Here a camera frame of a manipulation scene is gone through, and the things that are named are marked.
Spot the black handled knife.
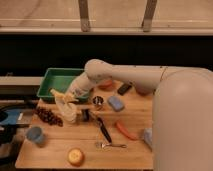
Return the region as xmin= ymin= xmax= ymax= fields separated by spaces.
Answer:
xmin=90 ymin=112 xmax=112 ymax=143

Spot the orange carrot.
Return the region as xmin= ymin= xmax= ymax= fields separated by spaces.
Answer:
xmin=115 ymin=121 xmax=137 ymax=141

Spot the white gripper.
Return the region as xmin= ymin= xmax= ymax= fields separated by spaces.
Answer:
xmin=63 ymin=73 xmax=92 ymax=103

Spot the purple bowl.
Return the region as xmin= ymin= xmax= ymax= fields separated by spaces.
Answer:
xmin=135 ymin=86 xmax=153 ymax=95

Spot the small black box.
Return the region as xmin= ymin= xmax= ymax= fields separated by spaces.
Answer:
xmin=82 ymin=109 xmax=90 ymax=122

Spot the blue plastic cup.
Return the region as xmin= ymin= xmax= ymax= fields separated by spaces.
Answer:
xmin=26 ymin=126 xmax=44 ymax=144

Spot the green plastic tray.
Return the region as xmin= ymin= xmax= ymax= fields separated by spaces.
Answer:
xmin=37 ymin=68 xmax=83 ymax=103

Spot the blue and black device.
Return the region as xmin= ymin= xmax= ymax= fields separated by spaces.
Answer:
xmin=0 ymin=104 xmax=36 ymax=146

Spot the small metal cup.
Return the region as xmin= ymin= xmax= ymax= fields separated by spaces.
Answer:
xmin=92 ymin=96 xmax=104 ymax=110

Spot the yellow banana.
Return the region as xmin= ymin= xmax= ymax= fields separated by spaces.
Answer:
xmin=49 ymin=88 xmax=80 ymax=105

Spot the bunch of dark grapes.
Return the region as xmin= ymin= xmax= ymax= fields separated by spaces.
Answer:
xmin=36 ymin=107 xmax=63 ymax=127

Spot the blue sponge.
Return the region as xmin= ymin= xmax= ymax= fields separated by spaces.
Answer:
xmin=107 ymin=96 xmax=124 ymax=112

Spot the orange bowl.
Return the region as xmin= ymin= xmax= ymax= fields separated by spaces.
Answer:
xmin=98 ymin=79 xmax=113 ymax=90

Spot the metal fork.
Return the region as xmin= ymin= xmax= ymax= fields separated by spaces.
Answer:
xmin=95 ymin=142 xmax=127 ymax=148

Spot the white paper cup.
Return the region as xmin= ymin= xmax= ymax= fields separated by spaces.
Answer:
xmin=55 ymin=99 xmax=77 ymax=123

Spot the black rectangular block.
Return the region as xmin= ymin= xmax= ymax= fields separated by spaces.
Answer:
xmin=117 ymin=83 xmax=132 ymax=95

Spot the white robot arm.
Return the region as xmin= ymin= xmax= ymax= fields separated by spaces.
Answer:
xmin=67 ymin=59 xmax=213 ymax=171

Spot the light blue cloth object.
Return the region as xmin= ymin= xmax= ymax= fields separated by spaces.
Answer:
xmin=143 ymin=128 xmax=152 ymax=148

